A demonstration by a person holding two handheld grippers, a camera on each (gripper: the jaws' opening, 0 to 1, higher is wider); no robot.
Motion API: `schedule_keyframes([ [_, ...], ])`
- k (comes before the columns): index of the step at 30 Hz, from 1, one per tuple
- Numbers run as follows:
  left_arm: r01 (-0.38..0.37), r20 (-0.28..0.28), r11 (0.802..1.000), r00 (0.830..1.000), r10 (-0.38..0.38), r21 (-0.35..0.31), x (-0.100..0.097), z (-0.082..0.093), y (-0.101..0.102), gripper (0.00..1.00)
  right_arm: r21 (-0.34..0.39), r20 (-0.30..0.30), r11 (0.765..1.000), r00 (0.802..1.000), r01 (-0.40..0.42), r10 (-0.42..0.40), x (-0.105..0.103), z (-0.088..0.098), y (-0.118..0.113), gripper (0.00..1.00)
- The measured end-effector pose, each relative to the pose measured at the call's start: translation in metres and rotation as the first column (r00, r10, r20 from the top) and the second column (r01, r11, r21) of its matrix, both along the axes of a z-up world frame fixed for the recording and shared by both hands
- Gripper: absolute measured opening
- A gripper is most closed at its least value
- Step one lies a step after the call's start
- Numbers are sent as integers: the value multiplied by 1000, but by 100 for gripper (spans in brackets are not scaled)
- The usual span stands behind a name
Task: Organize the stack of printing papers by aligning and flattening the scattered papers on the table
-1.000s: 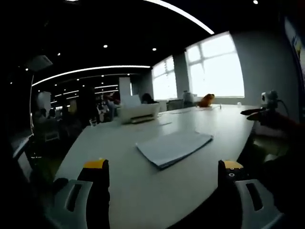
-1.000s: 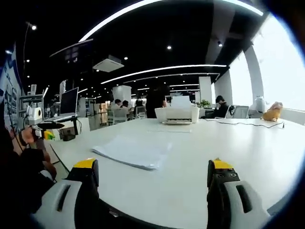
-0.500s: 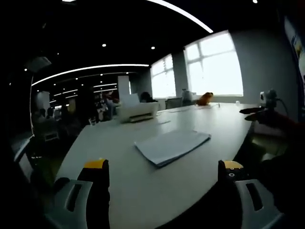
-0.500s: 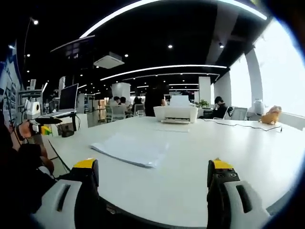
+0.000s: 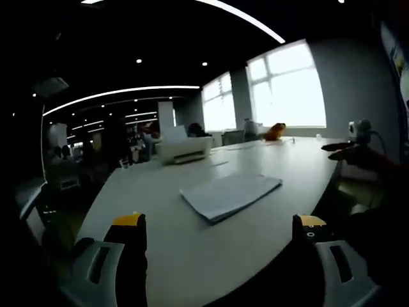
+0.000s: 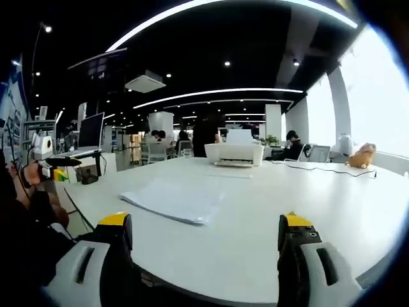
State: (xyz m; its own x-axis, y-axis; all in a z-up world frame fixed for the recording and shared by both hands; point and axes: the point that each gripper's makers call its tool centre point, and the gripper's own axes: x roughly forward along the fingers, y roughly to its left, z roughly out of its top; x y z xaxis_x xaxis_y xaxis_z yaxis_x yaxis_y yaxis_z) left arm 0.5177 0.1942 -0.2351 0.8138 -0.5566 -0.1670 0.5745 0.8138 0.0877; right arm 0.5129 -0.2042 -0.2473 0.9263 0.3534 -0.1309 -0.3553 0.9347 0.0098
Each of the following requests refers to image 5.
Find large bright window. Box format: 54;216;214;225
247;40;327;128

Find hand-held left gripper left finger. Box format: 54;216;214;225
60;211;148;307

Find orange plush toy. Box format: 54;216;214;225
262;122;288;142

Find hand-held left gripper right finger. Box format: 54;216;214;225
292;213;383;307

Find white table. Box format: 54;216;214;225
76;136;349;307

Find white printer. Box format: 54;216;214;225
158;125;214;166

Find white mesh office chair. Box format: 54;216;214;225
222;130;245;146

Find ceiling air conditioner unit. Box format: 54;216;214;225
33;76;70;97

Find person's right hand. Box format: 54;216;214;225
346;148;400;175

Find long curved ceiling light strip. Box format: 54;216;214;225
43;85;201;116
194;0;285;44

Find small bright window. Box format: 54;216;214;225
201;72;237;132

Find white cylindrical appliance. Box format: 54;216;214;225
244;118;259;141

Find blue white wall display board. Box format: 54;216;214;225
380;20;409;129

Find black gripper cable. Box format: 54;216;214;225
370;129;386;151

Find stack of printing papers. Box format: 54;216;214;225
180;172;284;224

